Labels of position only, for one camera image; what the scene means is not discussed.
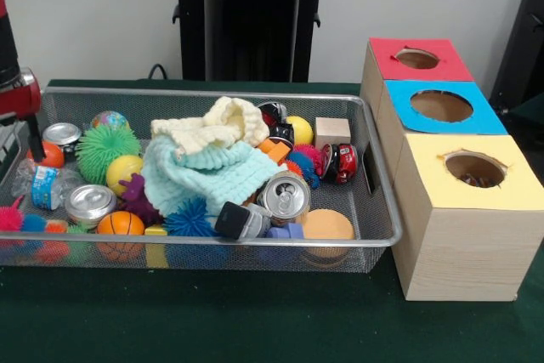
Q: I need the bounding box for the silver drinks can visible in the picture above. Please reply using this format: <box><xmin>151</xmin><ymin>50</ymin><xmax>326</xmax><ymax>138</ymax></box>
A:
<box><xmin>258</xmin><ymin>170</ymin><xmax>313</xmax><ymax>227</ymax></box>

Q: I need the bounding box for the orange toy basketball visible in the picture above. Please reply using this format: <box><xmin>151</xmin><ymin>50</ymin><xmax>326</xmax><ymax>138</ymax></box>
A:
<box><xmin>96</xmin><ymin>211</ymin><xmax>146</xmax><ymax>260</ymax></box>

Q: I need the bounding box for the black chair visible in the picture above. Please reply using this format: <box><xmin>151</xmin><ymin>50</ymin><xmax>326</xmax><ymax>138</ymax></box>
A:
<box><xmin>491</xmin><ymin>0</ymin><xmax>544</xmax><ymax>117</ymax></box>

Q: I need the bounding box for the shallow clear mesh bin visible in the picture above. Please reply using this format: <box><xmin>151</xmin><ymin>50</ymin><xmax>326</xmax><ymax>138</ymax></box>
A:
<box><xmin>0</xmin><ymin>85</ymin><xmax>405</xmax><ymax>275</ymax></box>

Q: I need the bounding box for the wooden box with three holes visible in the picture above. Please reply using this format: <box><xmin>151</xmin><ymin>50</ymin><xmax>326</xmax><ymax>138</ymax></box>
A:
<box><xmin>360</xmin><ymin>37</ymin><xmax>544</xmax><ymax>303</ymax></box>

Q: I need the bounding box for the mint green cloth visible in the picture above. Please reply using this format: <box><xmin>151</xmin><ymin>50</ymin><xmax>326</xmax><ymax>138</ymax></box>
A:
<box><xmin>142</xmin><ymin>135</ymin><xmax>281</xmax><ymax>218</ymax></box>

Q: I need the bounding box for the large light green spiky ball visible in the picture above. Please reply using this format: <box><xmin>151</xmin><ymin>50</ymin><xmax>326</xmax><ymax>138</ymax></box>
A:
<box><xmin>75</xmin><ymin>125</ymin><xmax>143</xmax><ymax>186</ymax></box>

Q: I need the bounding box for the cream yellow cloth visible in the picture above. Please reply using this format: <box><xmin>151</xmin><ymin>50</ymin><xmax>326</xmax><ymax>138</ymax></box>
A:
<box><xmin>151</xmin><ymin>96</ymin><xmax>271</xmax><ymax>160</ymax></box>

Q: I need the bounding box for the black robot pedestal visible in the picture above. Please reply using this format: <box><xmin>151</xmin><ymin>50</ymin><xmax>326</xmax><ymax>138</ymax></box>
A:
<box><xmin>164</xmin><ymin>0</ymin><xmax>343</xmax><ymax>83</ymax></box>

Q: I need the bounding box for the peach orange ball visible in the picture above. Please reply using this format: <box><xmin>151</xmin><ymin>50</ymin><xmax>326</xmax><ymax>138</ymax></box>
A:
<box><xmin>302</xmin><ymin>208</ymin><xmax>356</xmax><ymax>245</ymax></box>

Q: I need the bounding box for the orange red ball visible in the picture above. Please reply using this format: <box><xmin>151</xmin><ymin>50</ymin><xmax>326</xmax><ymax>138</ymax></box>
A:
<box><xmin>31</xmin><ymin>142</ymin><xmax>66</xmax><ymax>169</ymax></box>

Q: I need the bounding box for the multicolour cartoon print cloth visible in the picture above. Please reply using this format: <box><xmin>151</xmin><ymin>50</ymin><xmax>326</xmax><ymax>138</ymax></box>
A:
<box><xmin>459</xmin><ymin>173</ymin><xmax>502</xmax><ymax>189</ymax></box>

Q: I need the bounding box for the yellow ball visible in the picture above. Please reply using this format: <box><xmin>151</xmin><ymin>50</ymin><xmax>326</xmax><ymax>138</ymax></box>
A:
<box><xmin>106</xmin><ymin>155</ymin><xmax>145</xmax><ymax>194</ymax></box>
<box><xmin>286</xmin><ymin>116</ymin><xmax>314</xmax><ymax>145</ymax></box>

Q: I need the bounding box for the small wooden cube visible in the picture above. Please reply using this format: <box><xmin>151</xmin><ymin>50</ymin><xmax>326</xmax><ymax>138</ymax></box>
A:
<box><xmin>314</xmin><ymin>117</ymin><xmax>352</xmax><ymax>150</ymax></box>

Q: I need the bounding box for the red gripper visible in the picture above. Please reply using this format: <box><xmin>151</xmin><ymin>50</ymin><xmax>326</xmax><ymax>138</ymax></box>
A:
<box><xmin>0</xmin><ymin>68</ymin><xmax>46</xmax><ymax>163</ymax></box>

